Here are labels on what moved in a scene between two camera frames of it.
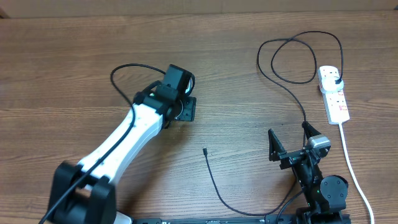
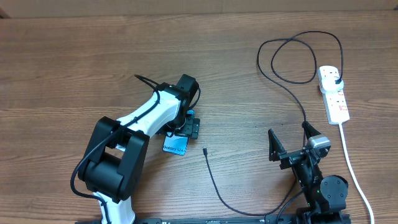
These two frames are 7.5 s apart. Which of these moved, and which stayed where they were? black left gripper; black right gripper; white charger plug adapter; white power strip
Moved: black left gripper
Stayed: black right gripper; white charger plug adapter; white power strip
